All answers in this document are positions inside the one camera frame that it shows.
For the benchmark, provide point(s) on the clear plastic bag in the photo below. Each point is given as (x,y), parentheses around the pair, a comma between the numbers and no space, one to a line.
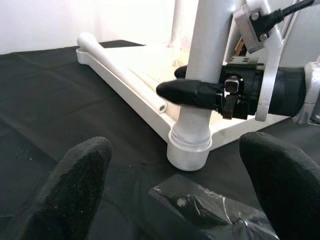
(212,212)

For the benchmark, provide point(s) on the black tablecloth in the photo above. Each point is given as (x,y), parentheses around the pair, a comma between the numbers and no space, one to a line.
(50,100)

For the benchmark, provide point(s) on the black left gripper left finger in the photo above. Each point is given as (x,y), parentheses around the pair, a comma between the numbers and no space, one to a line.
(62,197)

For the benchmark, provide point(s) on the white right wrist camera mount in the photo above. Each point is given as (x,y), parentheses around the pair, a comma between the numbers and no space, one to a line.
(268,80)

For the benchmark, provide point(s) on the white plastic table top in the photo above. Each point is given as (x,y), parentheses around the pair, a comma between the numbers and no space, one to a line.
(140,100)

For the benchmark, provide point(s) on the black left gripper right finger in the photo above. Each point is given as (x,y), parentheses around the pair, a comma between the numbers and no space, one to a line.
(290,192)

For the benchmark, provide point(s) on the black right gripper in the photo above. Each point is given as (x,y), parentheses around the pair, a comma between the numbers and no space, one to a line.
(246,85)

